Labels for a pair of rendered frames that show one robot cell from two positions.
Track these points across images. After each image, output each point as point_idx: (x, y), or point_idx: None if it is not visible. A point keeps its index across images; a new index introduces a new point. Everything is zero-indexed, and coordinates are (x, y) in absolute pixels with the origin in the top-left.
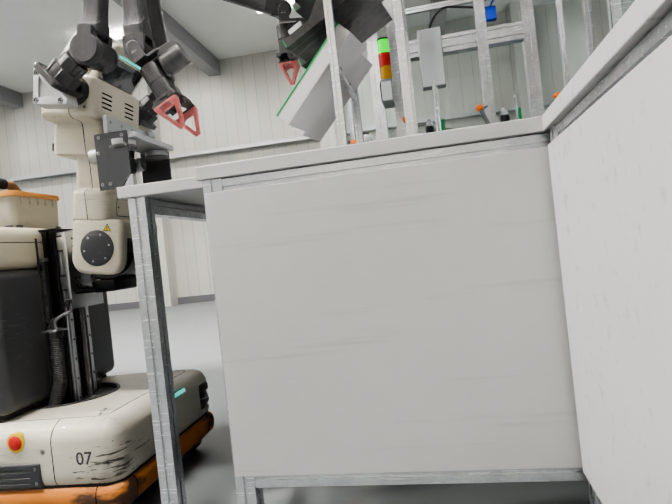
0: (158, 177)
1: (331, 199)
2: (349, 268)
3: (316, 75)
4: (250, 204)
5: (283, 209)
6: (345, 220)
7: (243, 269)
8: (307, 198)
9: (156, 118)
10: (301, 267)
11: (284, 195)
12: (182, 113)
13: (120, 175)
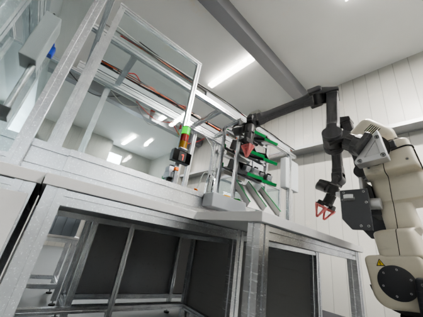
0: (354, 214)
1: (280, 256)
2: (277, 278)
3: (267, 200)
4: (304, 258)
5: (294, 260)
6: (277, 263)
7: (309, 282)
8: (286, 256)
9: (349, 151)
10: (290, 279)
11: (293, 255)
12: (323, 214)
13: (370, 231)
